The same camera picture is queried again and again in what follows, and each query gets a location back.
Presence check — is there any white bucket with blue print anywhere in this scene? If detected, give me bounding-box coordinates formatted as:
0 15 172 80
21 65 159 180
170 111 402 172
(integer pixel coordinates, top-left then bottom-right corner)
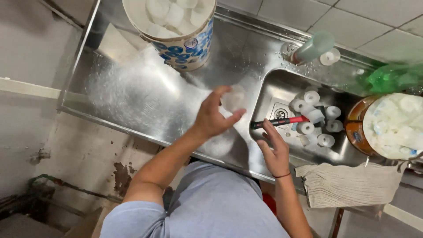
122 0 217 73

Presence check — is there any group of white rolls in sink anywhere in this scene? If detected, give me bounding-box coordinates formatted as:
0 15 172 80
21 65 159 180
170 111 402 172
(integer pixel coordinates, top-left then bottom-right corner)
289 86 344 149

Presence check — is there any green plastic bag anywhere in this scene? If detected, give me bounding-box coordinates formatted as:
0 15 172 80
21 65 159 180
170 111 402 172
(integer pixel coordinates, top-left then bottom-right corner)
365 63 423 95

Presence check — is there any single white tape roll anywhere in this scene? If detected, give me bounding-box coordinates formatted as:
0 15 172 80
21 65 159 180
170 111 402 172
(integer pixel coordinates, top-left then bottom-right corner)
319 48 341 66

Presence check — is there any translucent white plastic roll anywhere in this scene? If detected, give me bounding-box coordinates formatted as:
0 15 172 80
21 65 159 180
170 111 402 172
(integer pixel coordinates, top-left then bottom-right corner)
220 84 247 113

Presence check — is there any beige ribbed cloth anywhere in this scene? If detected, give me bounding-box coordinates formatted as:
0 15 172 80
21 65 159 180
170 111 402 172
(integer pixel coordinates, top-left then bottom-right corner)
294 161 409 209

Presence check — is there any person's light blue shirt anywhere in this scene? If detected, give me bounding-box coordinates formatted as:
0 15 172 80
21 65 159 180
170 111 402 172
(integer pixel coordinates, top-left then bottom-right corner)
100 161 291 238

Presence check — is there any person's right hand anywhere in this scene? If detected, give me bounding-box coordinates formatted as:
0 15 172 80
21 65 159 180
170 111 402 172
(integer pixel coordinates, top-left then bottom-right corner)
256 119 291 178

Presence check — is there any red plastic object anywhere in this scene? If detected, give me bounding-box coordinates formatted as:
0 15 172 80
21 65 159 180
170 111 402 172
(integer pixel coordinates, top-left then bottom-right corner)
262 193 278 216

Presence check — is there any person's left hand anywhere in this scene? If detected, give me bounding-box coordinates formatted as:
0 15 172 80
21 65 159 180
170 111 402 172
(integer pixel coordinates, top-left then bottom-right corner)
191 85 247 141

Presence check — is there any heap of white rolls in bucket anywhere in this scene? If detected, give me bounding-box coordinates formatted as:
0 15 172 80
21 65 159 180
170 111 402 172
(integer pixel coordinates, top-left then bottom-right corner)
145 0 215 39

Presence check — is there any rusty floor pipe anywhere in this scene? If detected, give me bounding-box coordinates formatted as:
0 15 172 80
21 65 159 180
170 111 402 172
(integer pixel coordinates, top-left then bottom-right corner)
28 174 123 204

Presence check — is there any stainless steel sink unit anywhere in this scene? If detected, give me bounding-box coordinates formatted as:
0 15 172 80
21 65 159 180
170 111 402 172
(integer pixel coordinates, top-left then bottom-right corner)
58 0 423 195

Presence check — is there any round metal sink drain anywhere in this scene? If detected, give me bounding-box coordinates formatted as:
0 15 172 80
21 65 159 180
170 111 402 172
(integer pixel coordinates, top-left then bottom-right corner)
270 102 293 128

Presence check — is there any pile of white plastic pieces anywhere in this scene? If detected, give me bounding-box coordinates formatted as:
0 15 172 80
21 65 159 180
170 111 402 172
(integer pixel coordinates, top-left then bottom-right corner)
362 93 423 161

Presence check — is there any red black handled tool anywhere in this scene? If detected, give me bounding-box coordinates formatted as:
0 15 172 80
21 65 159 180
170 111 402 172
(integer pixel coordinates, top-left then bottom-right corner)
250 106 326 130

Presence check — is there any brown plastic bucket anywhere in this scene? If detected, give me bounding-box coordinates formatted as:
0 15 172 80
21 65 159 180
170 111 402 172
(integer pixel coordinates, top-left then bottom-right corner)
344 94 423 162

